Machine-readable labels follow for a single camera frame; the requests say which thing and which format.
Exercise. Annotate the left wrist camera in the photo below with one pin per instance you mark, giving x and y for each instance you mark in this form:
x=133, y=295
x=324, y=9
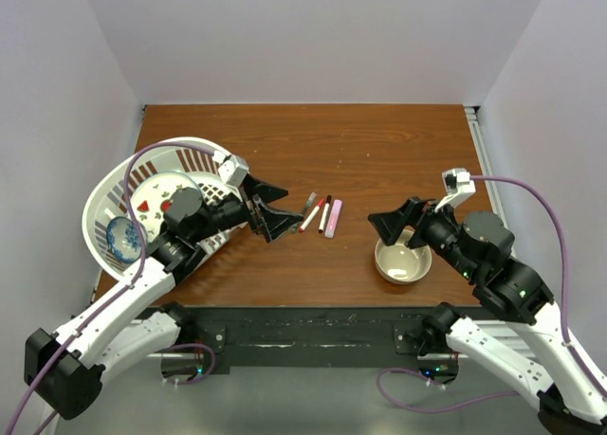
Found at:
x=232, y=169

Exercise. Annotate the green pen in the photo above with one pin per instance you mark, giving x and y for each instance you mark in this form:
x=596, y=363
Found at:
x=302, y=214

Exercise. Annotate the watermelon pattern plate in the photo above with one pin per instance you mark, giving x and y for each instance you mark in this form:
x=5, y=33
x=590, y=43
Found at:
x=153, y=197

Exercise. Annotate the clear pen cap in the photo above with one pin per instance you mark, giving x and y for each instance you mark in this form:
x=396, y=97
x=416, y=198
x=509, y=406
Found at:
x=310, y=200

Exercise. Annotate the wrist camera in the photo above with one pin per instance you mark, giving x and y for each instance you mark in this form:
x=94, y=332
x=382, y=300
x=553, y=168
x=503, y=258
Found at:
x=459, y=187
x=232, y=169

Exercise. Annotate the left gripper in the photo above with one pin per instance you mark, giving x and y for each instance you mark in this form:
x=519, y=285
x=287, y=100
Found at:
x=273, y=223

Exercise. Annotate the white marker red tip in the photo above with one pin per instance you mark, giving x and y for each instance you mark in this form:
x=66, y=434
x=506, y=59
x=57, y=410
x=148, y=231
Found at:
x=310, y=217

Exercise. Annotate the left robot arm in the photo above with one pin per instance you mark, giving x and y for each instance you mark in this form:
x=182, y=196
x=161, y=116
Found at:
x=68, y=367

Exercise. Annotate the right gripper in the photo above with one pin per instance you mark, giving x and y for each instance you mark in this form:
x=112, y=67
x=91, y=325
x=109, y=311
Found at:
x=414, y=211

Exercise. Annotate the white laundry basket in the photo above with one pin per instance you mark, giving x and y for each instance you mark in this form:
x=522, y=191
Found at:
x=189, y=155

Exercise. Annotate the beige bowl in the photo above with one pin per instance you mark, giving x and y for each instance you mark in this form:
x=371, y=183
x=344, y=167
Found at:
x=399, y=264

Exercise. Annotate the white marker black tip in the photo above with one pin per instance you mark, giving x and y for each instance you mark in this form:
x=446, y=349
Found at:
x=325, y=214

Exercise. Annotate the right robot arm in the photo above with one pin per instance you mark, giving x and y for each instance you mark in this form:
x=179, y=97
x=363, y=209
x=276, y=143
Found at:
x=479, y=249

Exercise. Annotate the pink highlighter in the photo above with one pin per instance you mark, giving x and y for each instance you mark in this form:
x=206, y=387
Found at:
x=333, y=219

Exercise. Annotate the black mounting base plate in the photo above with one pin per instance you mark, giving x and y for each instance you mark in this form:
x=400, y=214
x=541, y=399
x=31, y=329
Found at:
x=314, y=337

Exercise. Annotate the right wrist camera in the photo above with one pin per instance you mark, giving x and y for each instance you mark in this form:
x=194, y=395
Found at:
x=459, y=187

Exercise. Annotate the blue patterned bowl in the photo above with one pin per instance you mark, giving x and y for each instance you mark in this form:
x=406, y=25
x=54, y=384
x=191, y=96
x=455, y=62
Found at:
x=123, y=241

